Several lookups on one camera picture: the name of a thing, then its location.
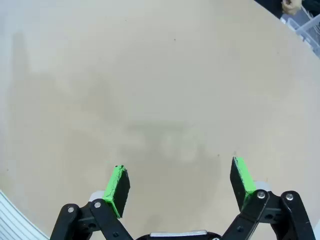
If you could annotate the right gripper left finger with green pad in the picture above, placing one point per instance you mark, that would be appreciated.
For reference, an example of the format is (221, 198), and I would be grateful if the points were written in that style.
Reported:
(117, 190)

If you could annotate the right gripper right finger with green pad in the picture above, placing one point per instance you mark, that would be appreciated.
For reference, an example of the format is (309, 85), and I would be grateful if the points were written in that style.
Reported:
(240, 180)

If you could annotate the person's left hand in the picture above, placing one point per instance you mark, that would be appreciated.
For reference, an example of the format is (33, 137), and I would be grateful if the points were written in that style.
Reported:
(290, 7)

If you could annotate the clear plastic storage box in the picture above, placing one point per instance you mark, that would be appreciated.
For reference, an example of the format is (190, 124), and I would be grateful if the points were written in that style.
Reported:
(306, 28)

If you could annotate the person in black shirt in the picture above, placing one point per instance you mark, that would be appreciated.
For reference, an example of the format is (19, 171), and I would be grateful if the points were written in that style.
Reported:
(270, 6)

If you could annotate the white ribbed rail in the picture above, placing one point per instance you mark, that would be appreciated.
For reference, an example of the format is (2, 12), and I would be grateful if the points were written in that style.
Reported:
(15, 220)

